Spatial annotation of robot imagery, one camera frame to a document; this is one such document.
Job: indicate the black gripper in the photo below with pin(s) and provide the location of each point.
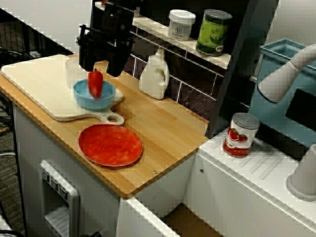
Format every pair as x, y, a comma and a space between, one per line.
113, 24

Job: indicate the red toy pepper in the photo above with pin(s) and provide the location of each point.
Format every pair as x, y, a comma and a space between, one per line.
95, 84

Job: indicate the clear plastic deli container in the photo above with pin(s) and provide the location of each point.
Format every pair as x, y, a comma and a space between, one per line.
72, 74

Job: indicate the light blue bowl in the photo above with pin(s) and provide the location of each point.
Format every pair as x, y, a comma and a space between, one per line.
84, 98

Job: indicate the white detergent bottle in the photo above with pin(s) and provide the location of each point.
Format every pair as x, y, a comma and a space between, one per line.
154, 81

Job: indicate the pale wooden cutting board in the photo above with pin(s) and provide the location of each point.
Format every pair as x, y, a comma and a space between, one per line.
37, 84

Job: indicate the red round plate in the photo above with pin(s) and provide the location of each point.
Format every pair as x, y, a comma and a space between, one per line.
111, 145

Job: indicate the white lidded plastic jar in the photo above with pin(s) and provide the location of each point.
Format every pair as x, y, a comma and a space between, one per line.
181, 27

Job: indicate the green peas can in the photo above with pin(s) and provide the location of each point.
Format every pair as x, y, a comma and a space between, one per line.
212, 34

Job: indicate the white cabinet under countertop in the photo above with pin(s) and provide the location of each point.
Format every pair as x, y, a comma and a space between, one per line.
98, 192

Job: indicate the dark shelf unit with tiles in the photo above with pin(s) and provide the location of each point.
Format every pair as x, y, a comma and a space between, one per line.
237, 74

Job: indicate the grey dispenser panel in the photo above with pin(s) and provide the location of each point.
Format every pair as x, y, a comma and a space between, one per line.
71, 197

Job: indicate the red tomato can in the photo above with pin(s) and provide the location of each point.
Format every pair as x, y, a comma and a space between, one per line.
238, 138

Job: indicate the blue dish rack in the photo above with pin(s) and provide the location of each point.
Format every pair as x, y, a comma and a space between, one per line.
266, 116

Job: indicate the grey toy faucet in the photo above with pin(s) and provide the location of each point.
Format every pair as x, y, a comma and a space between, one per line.
279, 81

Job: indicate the white sink counter unit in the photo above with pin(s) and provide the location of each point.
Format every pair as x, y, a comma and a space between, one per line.
234, 192

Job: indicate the black rectangular panel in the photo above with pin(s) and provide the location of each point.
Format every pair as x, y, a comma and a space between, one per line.
301, 108

